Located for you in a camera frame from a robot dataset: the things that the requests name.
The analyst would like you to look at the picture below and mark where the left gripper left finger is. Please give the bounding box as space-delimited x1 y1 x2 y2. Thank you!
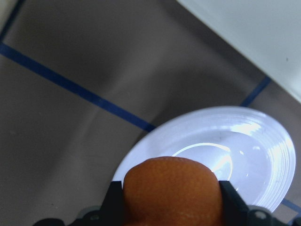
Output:
100 181 124 226

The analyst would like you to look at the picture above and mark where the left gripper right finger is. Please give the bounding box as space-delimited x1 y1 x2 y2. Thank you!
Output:
219 181 249 226

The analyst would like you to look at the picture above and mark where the orange fruit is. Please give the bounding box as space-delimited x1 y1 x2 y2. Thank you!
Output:
123 157 225 226

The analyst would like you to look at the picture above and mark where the pale green bear tray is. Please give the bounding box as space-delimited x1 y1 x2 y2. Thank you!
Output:
179 0 301 101

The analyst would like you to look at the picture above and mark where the white round plate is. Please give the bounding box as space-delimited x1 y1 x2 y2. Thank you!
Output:
113 106 296 211

